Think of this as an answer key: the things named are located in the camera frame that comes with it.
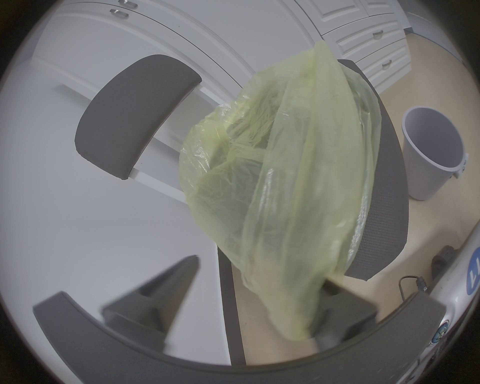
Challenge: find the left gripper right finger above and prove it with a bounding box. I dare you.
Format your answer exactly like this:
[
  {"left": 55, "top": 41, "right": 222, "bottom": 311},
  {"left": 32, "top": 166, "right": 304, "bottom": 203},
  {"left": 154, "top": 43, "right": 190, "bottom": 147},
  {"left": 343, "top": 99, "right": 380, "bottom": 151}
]
[{"left": 314, "top": 278, "right": 379, "bottom": 353}]

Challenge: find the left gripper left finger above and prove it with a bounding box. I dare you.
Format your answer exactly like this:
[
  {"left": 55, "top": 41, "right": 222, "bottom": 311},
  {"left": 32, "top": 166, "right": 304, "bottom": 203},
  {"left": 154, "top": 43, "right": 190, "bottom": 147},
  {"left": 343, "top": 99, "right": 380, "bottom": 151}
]
[{"left": 102, "top": 255, "right": 200, "bottom": 346}]

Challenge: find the yellow plastic bag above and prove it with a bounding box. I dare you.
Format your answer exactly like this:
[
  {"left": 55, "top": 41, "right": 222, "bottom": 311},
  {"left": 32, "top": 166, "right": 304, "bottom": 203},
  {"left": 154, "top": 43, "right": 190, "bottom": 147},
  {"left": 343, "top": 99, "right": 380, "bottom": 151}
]
[{"left": 179, "top": 40, "right": 383, "bottom": 341}]

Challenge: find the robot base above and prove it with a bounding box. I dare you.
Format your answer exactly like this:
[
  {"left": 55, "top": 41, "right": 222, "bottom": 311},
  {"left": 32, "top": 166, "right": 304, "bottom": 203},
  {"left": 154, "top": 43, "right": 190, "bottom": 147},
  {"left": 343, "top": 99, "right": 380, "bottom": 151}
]
[{"left": 407, "top": 225, "right": 480, "bottom": 384}]

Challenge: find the white trash bin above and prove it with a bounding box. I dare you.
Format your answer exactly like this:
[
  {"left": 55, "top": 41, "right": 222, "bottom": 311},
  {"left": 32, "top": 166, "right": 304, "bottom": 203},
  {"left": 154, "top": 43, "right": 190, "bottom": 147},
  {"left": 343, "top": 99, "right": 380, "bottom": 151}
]
[{"left": 401, "top": 106, "right": 466, "bottom": 201}]

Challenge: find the dark grey white-framed chair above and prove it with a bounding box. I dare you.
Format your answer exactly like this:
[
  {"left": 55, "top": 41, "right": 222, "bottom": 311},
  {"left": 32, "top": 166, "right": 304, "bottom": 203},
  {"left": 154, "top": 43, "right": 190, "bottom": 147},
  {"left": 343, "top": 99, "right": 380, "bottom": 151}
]
[{"left": 74, "top": 54, "right": 409, "bottom": 366}]

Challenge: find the white wardrobe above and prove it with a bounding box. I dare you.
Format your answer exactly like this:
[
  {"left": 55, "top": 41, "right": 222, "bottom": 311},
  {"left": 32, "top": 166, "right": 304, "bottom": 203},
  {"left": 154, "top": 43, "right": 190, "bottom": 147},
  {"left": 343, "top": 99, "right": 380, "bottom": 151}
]
[{"left": 32, "top": 0, "right": 411, "bottom": 124}]

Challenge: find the black cable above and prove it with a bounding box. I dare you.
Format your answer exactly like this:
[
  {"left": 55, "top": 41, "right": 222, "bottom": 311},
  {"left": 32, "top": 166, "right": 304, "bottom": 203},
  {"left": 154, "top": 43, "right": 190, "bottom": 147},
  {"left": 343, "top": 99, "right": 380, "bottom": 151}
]
[{"left": 399, "top": 275, "right": 430, "bottom": 301}]

